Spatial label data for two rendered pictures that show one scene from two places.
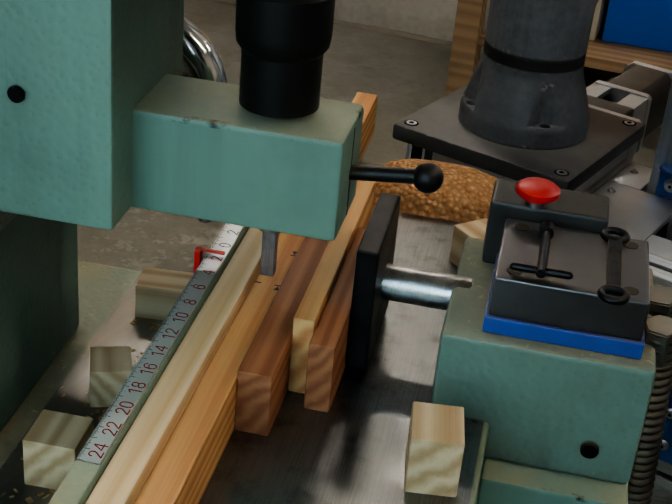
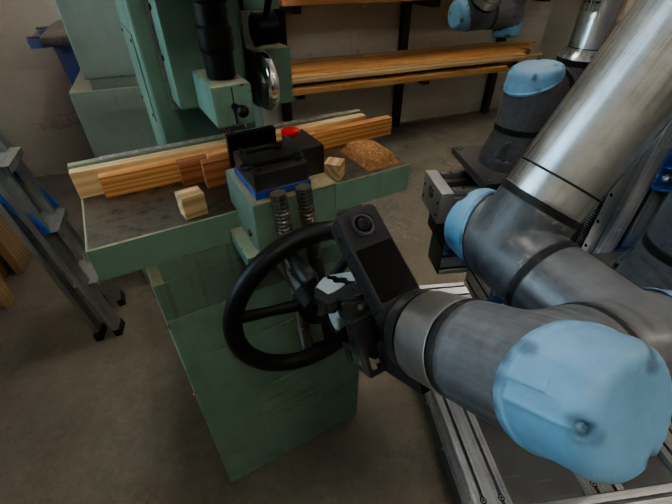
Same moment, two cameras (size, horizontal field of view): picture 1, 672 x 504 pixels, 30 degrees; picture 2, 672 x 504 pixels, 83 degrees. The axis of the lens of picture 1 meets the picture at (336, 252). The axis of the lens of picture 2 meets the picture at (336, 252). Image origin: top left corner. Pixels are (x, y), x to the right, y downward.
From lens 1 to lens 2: 80 cm
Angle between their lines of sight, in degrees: 43
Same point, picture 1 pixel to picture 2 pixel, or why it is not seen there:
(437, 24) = not seen: outside the picture
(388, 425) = (213, 198)
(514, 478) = (236, 234)
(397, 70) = not seen: hidden behind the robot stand
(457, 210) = (359, 159)
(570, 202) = (303, 141)
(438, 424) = (187, 192)
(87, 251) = not seen: hidden behind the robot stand
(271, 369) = (182, 162)
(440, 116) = (476, 149)
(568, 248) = (275, 153)
